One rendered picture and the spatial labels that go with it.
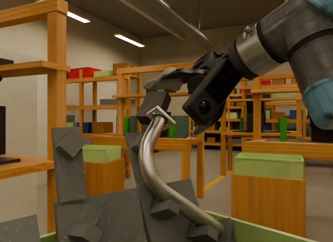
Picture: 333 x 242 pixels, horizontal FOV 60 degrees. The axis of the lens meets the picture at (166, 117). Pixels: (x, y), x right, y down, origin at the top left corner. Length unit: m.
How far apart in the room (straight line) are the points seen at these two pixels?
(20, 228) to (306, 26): 0.47
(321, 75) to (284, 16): 0.10
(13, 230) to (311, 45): 0.46
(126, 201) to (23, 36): 7.93
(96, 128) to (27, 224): 5.76
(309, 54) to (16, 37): 7.98
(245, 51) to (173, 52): 11.71
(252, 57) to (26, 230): 0.41
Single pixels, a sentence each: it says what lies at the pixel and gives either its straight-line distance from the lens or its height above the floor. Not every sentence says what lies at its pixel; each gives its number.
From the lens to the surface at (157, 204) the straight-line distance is 0.58.
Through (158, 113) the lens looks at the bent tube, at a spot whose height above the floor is 1.18.
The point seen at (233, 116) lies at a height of 1.20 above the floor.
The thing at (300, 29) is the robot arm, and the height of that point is 1.29.
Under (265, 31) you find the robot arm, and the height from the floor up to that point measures 1.30.
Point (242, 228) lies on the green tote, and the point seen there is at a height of 0.95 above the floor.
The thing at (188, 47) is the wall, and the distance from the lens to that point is 11.95.
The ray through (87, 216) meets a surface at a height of 1.02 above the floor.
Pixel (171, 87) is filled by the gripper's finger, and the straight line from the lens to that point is 0.54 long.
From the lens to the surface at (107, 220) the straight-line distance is 0.52.
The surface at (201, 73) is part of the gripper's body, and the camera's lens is 0.51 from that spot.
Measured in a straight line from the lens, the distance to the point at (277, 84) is 7.89.
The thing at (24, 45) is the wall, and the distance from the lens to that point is 8.32.
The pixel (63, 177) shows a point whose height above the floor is 1.08.
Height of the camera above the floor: 1.18
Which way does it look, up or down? level
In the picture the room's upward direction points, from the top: straight up
